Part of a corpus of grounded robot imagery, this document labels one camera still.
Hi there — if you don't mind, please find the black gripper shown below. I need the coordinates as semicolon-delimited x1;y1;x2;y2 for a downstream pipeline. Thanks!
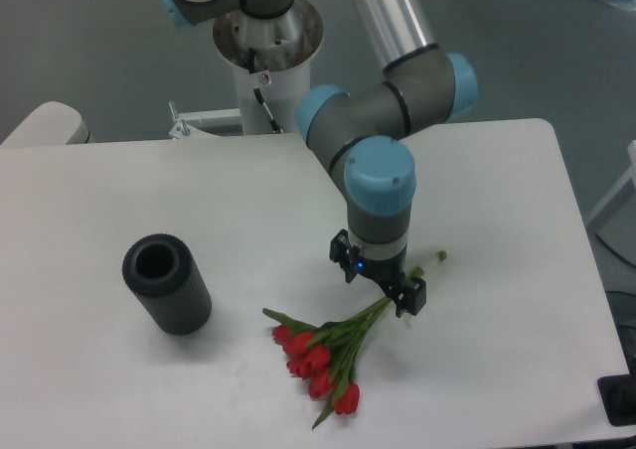
329;229;426;318

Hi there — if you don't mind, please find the red tulip bouquet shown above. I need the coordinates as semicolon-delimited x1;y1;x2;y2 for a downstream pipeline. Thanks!
261;250;448;431

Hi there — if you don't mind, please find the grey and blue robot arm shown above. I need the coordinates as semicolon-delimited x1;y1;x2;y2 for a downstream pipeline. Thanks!
162;0;478;315

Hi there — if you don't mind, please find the dark grey ribbed vase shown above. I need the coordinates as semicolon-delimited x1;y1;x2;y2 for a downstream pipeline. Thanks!
122;233;213;336

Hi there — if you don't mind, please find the black device at table edge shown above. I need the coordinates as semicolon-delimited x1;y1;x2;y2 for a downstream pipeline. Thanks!
597;374;635;427

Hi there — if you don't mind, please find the white chair back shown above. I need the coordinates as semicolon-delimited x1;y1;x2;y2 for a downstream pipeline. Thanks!
1;101;94;149

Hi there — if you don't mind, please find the black floor cable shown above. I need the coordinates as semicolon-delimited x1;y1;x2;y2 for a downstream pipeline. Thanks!
593;229;636;266

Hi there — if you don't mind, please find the white pedestal base frame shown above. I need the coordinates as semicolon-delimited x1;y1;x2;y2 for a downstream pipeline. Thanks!
167;99;304;141

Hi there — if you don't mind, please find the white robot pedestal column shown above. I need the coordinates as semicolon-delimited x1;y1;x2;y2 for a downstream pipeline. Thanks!
213;0;324;133

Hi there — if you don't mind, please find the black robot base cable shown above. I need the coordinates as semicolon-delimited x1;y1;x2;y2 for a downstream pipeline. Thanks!
247;47;285;135

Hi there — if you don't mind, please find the white furniture frame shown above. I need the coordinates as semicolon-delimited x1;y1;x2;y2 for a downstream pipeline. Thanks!
584;141;635;232

